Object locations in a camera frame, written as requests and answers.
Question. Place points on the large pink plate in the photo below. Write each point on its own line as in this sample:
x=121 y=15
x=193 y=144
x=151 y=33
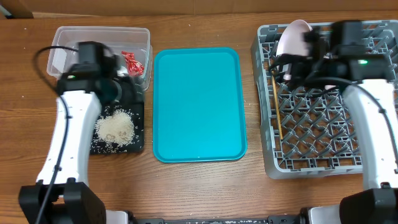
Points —
x=292 y=48

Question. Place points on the grey dishwasher rack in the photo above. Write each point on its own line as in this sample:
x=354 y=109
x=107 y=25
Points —
x=318 y=133

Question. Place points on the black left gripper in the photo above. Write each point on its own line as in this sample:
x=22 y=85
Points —
x=129 y=96

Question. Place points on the wooden chopstick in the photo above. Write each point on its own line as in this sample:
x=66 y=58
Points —
x=277 y=107

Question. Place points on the white tissue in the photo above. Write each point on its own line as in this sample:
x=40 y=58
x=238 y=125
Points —
x=122 y=72

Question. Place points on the white rice pile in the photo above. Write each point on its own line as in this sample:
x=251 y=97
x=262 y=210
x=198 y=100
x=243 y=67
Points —
x=115 y=127

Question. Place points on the teal serving tray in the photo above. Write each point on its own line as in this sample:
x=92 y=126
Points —
x=198 y=106

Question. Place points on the black rectangular tray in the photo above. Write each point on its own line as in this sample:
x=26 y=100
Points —
x=138 y=130

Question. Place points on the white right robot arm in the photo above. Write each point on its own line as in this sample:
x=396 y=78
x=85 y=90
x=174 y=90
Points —
x=368 y=92

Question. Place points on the red strawberry candy wrapper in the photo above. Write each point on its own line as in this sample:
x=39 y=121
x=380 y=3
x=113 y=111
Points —
x=134 y=67

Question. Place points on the small pink bowl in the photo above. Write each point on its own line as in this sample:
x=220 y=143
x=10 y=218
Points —
x=327 y=87

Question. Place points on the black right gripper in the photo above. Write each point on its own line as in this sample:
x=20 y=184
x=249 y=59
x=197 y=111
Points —
x=283 y=64

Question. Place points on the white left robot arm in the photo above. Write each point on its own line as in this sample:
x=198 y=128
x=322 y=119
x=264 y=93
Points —
x=61 y=193

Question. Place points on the clear plastic waste bin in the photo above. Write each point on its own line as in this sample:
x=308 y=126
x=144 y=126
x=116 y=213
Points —
x=118 y=39

